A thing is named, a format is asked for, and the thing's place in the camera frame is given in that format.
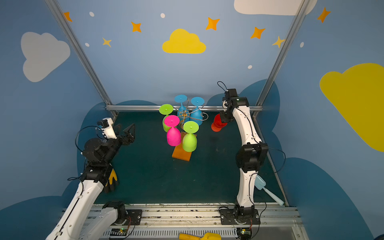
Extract yellow black work glove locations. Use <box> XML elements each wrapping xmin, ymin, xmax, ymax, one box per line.
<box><xmin>104</xmin><ymin>168</ymin><xmax>119</xmax><ymax>193</ymax></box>

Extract light blue scoop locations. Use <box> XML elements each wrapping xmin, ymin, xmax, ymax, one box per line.
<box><xmin>255</xmin><ymin>175</ymin><xmax>285</xmax><ymax>206</ymax></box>

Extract left blue wine glass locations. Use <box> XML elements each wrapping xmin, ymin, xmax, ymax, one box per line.
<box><xmin>175</xmin><ymin>95</ymin><xmax>188</xmax><ymax>118</ymax></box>

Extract pink wine glass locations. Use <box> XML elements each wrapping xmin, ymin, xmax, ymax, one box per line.
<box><xmin>164</xmin><ymin>115</ymin><xmax>181</xmax><ymax>147</ymax></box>

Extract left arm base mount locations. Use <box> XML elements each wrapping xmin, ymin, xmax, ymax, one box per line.
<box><xmin>102</xmin><ymin>201</ymin><xmax>143</xmax><ymax>226</ymax></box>

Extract aluminium front base rails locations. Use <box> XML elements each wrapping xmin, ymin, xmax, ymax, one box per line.
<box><xmin>84</xmin><ymin>204</ymin><xmax>308</xmax><ymax>240</ymax></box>

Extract aluminium left corner post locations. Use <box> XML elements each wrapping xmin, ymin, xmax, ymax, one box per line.
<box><xmin>45</xmin><ymin>0</ymin><xmax>113</xmax><ymax>106</ymax></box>

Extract orange wooden rack base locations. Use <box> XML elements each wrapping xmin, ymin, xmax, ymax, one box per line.
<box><xmin>172</xmin><ymin>142</ymin><xmax>192</xmax><ymax>162</ymax></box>

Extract aluminium corner post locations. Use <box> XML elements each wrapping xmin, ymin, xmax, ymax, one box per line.
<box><xmin>256</xmin><ymin>0</ymin><xmax>312</xmax><ymax>107</ymax></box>
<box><xmin>45</xmin><ymin>0</ymin><xmax>113</xmax><ymax>106</ymax></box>

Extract blue wine glass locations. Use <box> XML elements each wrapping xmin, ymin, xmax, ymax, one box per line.
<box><xmin>190</xmin><ymin>97</ymin><xmax>205</xmax><ymax>126</ymax></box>
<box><xmin>175</xmin><ymin>95</ymin><xmax>188</xmax><ymax>118</ymax></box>

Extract gold wire glass rack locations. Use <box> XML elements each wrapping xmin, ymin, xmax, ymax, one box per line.
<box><xmin>179</xmin><ymin>99</ymin><xmax>209</xmax><ymax>127</ymax></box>

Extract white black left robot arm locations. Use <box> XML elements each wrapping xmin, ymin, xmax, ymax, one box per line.
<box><xmin>47</xmin><ymin>118</ymin><xmax>136</xmax><ymax>240</ymax></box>

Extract right blue wine glass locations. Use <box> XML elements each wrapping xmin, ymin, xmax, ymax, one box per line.
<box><xmin>190</xmin><ymin>97</ymin><xmax>205</xmax><ymax>126</ymax></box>

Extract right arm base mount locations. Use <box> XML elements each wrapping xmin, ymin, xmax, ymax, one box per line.
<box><xmin>218</xmin><ymin>205</ymin><xmax>261</xmax><ymax>225</ymax></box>

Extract yellow tool at front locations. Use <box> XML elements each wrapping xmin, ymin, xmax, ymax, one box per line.
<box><xmin>178</xmin><ymin>232</ymin><xmax>222</xmax><ymax>240</ymax></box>

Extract green wine glass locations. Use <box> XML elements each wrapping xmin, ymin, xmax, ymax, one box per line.
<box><xmin>159</xmin><ymin>104</ymin><xmax>174</xmax><ymax>133</ymax></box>
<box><xmin>183</xmin><ymin>121</ymin><xmax>199</xmax><ymax>153</ymax></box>

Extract red wine glass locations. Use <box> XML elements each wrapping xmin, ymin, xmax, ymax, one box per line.
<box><xmin>211</xmin><ymin>114</ymin><xmax>227</xmax><ymax>133</ymax></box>

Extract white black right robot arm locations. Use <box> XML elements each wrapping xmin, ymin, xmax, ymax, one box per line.
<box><xmin>220</xmin><ymin>89</ymin><xmax>268</xmax><ymax>219</ymax></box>

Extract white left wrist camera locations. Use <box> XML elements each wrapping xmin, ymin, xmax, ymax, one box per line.
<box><xmin>97</xmin><ymin>118</ymin><xmax>117</xmax><ymax>139</ymax></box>

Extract aluminium back frame rail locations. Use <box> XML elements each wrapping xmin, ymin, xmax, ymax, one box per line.
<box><xmin>105</xmin><ymin>104</ymin><xmax>264</xmax><ymax>112</ymax></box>

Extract aluminium right corner post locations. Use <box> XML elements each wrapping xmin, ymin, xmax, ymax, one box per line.
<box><xmin>256</xmin><ymin>0</ymin><xmax>312</xmax><ymax>107</ymax></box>

